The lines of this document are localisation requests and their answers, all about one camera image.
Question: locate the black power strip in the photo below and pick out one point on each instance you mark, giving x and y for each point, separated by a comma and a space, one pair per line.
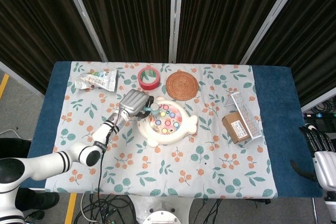
319, 115

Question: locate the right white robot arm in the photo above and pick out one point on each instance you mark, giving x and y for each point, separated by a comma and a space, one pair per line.
330, 199

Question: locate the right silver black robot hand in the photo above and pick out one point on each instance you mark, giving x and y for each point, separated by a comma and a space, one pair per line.
326, 167

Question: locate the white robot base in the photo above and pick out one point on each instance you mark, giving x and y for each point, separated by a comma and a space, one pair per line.
162, 208

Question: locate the red tape roll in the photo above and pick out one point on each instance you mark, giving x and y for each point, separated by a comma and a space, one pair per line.
148, 83

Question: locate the round woven rattan coaster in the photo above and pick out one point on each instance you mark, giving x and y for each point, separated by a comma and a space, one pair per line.
182, 85

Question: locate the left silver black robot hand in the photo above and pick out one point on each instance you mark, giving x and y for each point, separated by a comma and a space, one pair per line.
134, 102

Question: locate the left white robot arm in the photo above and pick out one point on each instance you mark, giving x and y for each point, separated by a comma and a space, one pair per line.
47, 162

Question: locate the blue table cover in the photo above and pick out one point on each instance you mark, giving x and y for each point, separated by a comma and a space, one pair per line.
281, 103

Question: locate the teal toy fishing rod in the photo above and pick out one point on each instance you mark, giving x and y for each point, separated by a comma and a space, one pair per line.
155, 108

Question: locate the crumpled foil snack packet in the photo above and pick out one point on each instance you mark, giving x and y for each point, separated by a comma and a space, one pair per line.
98, 81

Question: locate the floral print tablecloth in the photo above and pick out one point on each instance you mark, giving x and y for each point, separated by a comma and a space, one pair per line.
162, 166

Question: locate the brown cardboard box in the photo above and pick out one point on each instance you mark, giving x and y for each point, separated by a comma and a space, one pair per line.
236, 128

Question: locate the black shoe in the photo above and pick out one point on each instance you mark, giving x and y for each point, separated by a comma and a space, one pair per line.
35, 214
39, 199

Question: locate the fish-shaped fishing toy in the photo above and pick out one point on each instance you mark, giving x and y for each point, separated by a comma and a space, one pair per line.
173, 127

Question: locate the aluminium partition post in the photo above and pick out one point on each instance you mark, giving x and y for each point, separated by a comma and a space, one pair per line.
273, 16
320, 102
21, 78
175, 16
84, 16

